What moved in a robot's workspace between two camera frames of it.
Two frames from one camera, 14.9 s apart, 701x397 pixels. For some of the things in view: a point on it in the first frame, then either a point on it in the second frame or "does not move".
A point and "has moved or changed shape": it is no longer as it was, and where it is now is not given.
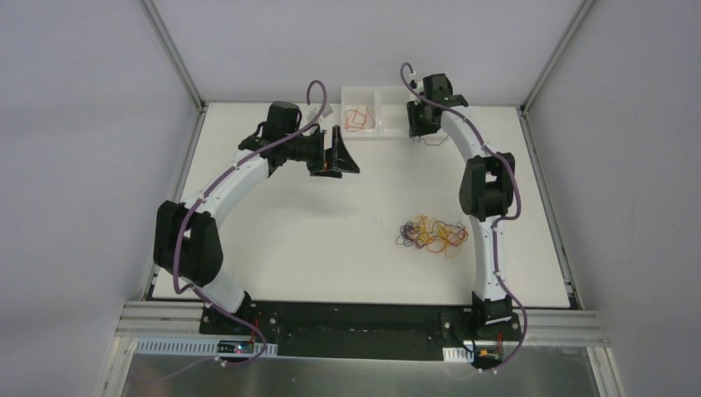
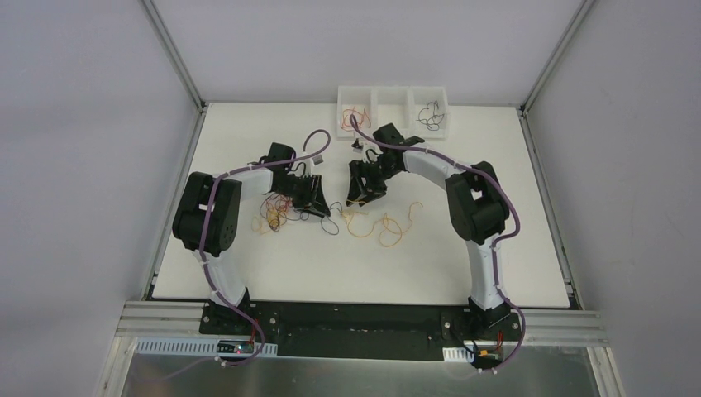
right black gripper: x=415 y=121 -> x=362 y=179
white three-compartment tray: x=375 y=112 does not move
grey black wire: x=426 y=142 has moved or changed shape
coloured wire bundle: x=436 y=236 -> x=277 y=209
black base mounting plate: x=360 y=331 does not move
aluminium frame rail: x=168 y=321 does not move
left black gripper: x=323 y=153 -> x=306 y=190
